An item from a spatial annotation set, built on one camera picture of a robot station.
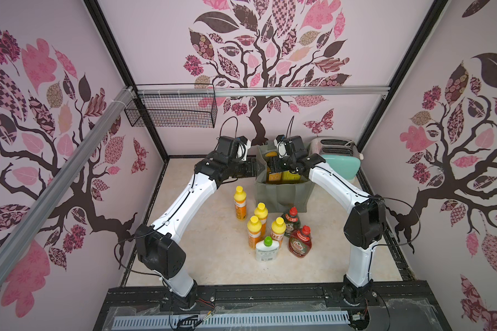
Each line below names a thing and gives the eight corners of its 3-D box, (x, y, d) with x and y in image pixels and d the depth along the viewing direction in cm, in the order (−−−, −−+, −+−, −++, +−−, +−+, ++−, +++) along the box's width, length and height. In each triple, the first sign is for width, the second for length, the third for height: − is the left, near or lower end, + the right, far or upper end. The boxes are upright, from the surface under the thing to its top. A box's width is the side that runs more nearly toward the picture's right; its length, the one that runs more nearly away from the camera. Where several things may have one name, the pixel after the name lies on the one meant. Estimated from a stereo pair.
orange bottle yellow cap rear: (237, 220, 96) (233, 192, 78) (241, 214, 98) (238, 184, 80) (243, 224, 95) (241, 195, 77) (247, 217, 97) (246, 188, 79)
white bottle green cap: (255, 262, 84) (256, 245, 70) (255, 254, 86) (256, 236, 72) (275, 262, 84) (279, 245, 70) (274, 254, 86) (278, 236, 72)
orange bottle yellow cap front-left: (248, 249, 87) (246, 225, 70) (250, 239, 89) (250, 214, 72) (258, 251, 86) (259, 228, 69) (260, 242, 89) (262, 217, 72)
